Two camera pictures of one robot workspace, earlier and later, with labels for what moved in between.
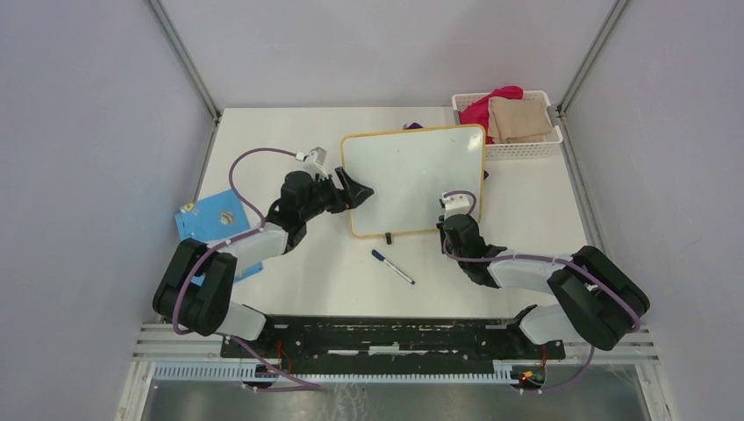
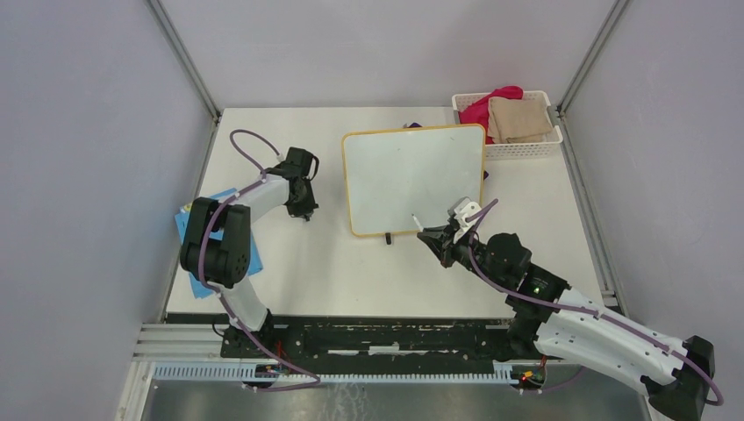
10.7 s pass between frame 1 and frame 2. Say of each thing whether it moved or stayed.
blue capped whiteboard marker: moved
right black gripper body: stayed
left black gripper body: moved
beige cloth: stayed
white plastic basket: stayed
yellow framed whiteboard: stayed
